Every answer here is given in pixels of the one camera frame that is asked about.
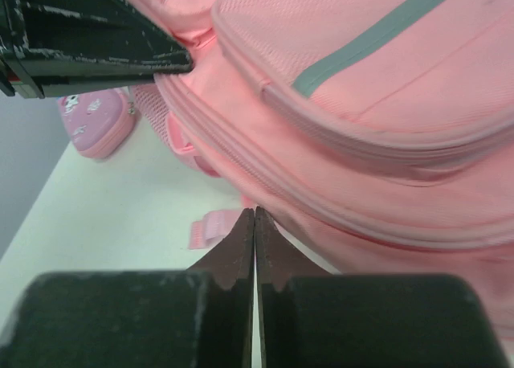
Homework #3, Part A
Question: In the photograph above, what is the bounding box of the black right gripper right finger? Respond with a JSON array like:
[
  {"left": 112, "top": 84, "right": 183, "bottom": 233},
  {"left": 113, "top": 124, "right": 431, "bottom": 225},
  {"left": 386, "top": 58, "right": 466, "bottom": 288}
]
[{"left": 255, "top": 208, "right": 509, "bottom": 367}]

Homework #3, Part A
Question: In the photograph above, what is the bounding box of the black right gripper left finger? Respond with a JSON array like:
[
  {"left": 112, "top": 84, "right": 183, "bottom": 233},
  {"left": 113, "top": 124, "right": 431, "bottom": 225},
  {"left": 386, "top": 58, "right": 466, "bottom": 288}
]
[{"left": 1, "top": 209, "right": 255, "bottom": 367}]

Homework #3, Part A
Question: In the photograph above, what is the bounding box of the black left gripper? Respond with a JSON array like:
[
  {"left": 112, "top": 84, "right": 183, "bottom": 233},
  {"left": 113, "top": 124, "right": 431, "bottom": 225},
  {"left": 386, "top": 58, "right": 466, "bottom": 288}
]
[{"left": 1, "top": 0, "right": 193, "bottom": 99}]

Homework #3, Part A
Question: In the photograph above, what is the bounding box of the pink cartoon pencil case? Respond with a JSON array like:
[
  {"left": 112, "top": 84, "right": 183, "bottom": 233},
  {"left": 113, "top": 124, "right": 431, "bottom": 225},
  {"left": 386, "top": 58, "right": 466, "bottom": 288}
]
[{"left": 57, "top": 88, "right": 137, "bottom": 159}]

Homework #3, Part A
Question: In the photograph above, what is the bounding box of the pink student backpack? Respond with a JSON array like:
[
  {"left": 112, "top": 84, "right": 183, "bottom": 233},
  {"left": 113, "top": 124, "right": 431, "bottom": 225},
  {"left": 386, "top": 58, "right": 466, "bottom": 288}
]
[{"left": 107, "top": 0, "right": 514, "bottom": 337}]

